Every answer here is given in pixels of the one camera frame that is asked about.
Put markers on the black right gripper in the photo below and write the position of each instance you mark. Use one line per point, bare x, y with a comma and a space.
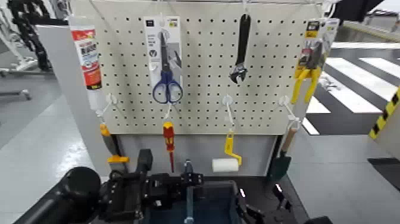
265, 217

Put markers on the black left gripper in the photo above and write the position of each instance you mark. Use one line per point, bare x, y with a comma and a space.
125, 197

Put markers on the teal blue plastic crate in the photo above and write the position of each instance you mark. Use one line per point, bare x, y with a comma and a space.
215, 203

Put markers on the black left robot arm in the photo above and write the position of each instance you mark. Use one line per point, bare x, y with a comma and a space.
68, 194

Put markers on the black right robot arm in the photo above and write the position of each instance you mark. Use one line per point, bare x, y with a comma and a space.
318, 220

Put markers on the white zip tie on crate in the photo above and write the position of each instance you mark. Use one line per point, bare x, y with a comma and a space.
188, 220

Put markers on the red yellow screwdriver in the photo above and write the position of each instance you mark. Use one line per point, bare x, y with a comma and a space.
168, 137

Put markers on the dark tool with yellow grips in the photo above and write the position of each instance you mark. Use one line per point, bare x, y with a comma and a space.
112, 147

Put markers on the white pegboard hook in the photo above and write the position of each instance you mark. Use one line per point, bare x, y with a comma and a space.
227, 100
162, 20
283, 100
168, 112
111, 98
246, 6

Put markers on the cream perforated pegboard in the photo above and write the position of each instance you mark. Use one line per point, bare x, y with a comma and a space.
206, 78

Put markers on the black floor mat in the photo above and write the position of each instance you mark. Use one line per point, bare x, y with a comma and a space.
386, 173

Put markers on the red white sealant tube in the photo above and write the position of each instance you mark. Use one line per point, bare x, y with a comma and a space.
89, 59

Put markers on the grey pegboard stand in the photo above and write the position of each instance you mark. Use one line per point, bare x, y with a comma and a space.
62, 78

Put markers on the yellow black hazard stripe tape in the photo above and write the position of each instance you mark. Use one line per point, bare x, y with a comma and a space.
386, 112

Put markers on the black adjustable wrench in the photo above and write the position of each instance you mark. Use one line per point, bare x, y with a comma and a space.
242, 47

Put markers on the pliers package card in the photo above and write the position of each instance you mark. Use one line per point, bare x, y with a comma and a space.
325, 31

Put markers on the black background object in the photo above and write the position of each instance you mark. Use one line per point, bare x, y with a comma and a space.
353, 9

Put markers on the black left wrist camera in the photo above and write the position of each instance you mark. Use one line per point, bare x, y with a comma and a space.
144, 161

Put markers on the white metal frame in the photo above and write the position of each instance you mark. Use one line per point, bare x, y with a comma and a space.
12, 62

